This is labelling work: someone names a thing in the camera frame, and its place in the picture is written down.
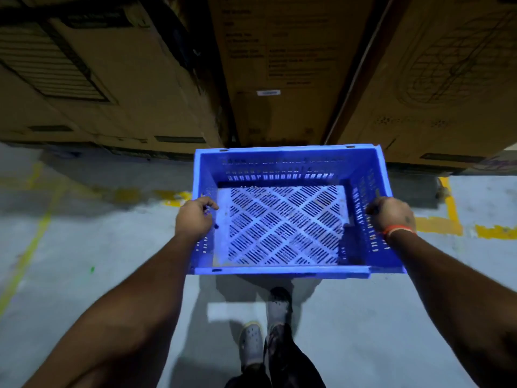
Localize person's left hand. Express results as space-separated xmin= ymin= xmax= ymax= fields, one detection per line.
xmin=174 ymin=196 xmax=220 ymax=243

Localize person's right hand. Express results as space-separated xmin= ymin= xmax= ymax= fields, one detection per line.
xmin=365 ymin=196 xmax=417 ymax=235

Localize blue lattice crate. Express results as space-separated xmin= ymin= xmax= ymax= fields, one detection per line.
xmin=188 ymin=143 xmax=408 ymax=280

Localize person's left forearm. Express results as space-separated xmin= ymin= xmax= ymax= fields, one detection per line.
xmin=24 ymin=234 xmax=199 ymax=388

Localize person's right forearm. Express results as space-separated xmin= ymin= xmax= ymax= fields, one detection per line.
xmin=386 ymin=230 xmax=517 ymax=388

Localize person's left grey clog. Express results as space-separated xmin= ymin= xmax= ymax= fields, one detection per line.
xmin=238 ymin=321 xmax=266 ymax=368

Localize orange wristband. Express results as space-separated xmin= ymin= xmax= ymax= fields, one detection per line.
xmin=381 ymin=225 xmax=418 ymax=241

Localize dark blue pallet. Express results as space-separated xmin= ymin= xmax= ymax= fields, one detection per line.
xmin=40 ymin=145 xmax=194 ymax=162

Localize cardboard box purple print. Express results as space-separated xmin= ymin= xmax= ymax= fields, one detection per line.
xmin=460 ymin=143 xmax=517 ymax=176

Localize large cardboard box louvre print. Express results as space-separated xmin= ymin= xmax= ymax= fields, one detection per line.
xmin=0 ymin=0 xmax=225 ymax=155

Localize dark plaid trousers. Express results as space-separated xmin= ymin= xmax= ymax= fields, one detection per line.
xmin=224 ymin=323 xmax=326 ymax=388

